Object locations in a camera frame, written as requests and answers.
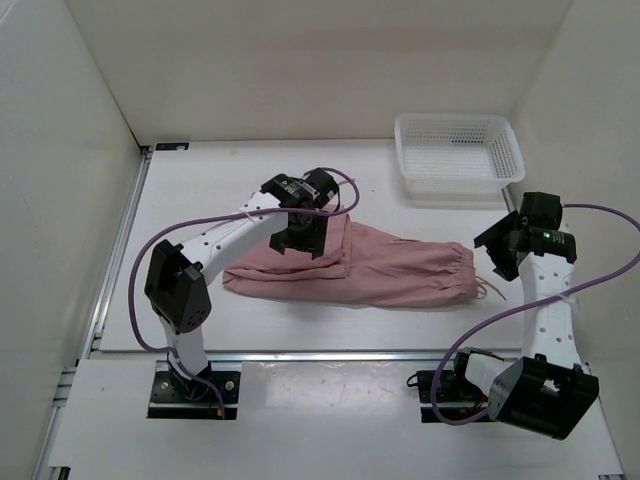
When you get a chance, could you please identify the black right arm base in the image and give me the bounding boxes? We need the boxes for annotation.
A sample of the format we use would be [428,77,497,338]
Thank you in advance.
[406,370,489,424]

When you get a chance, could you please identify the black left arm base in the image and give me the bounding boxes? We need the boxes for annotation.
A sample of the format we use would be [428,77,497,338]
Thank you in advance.
[147,364,241,421]

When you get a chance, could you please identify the white plastic basket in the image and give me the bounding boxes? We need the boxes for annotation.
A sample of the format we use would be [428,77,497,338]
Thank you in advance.
[394,113,526,196]

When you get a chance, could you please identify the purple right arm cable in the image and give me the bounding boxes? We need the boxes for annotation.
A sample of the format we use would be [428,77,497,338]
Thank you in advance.
[430,202,640,427]

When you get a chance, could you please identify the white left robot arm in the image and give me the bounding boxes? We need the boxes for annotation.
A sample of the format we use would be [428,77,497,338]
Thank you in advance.
[144,168,339,401]

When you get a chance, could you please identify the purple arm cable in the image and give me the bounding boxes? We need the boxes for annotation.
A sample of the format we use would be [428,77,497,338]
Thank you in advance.
[430,202,640,427]
[129,168,362,419]

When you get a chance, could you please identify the pink trousers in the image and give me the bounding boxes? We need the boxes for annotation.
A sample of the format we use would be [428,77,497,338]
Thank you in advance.
[222,215,495,309]

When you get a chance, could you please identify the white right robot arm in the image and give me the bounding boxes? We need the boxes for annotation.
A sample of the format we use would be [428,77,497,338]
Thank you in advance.
[449,192,599,440]

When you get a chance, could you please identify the aluminium table edge rail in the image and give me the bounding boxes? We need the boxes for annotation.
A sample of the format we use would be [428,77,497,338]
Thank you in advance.
[89,349,569,365]

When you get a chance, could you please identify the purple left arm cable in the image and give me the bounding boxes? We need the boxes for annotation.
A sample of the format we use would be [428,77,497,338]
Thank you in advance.
[129,168,362,419]

